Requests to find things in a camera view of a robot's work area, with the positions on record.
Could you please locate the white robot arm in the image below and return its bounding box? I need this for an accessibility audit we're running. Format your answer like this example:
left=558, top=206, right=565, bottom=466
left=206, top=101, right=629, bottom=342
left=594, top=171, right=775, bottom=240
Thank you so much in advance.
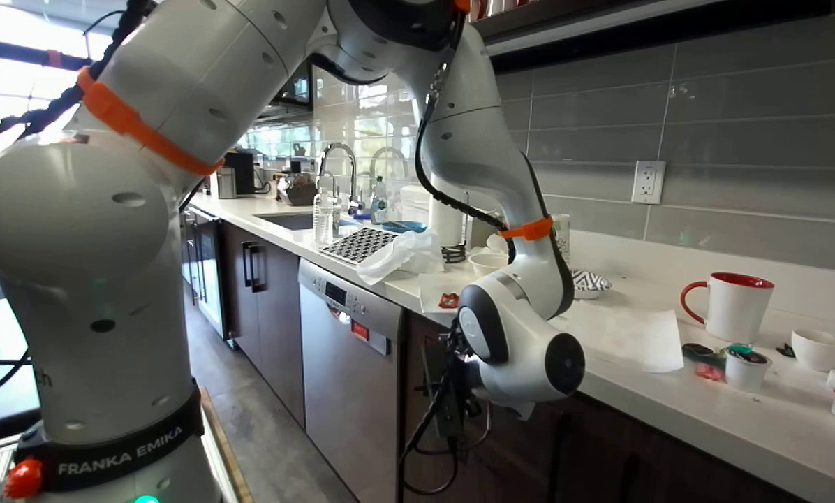
left=0, top=0, right=585, bottom=503

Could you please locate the stainless dishwasher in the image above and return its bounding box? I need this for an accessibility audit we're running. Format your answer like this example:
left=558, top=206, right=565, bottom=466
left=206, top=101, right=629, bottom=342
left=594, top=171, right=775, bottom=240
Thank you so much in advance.
left=300, top=263, right=403, bottom=503

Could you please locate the black white checkerboard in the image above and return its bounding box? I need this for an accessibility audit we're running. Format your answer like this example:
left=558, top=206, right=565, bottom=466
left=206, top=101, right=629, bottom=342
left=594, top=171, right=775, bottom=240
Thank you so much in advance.
left=326, top=226, right=396, bottom=263

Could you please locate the kitchen faucet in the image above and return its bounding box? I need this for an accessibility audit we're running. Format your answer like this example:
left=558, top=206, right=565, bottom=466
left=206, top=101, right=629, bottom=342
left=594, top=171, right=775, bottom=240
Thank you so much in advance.
left=318, top=143, right=358, bottom=203

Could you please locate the dark wood cabinet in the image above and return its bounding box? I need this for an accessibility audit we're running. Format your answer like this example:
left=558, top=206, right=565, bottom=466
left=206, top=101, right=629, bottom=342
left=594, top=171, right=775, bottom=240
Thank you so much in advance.
left=399, top=316, right=801, bottom=503

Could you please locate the white red mug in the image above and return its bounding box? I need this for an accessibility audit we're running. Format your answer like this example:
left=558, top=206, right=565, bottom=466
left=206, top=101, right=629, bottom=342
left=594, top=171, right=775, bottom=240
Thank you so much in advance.
left=678, top=270, right=775, bottom=343

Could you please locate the white pod green lid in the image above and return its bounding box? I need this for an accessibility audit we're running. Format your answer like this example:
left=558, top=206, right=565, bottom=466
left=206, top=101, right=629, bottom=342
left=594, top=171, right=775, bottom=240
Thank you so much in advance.
left=724, top=343, right=769, bottom=390

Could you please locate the small white cup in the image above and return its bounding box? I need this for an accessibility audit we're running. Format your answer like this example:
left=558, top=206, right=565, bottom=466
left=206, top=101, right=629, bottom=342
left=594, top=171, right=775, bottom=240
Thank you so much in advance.
left=790, top=330, right=835, bottom=371

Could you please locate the white wall outlet middle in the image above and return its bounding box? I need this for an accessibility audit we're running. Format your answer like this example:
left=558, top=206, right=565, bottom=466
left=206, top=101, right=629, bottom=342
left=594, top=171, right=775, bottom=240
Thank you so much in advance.
left=632, top=160, right=664, bottom=203

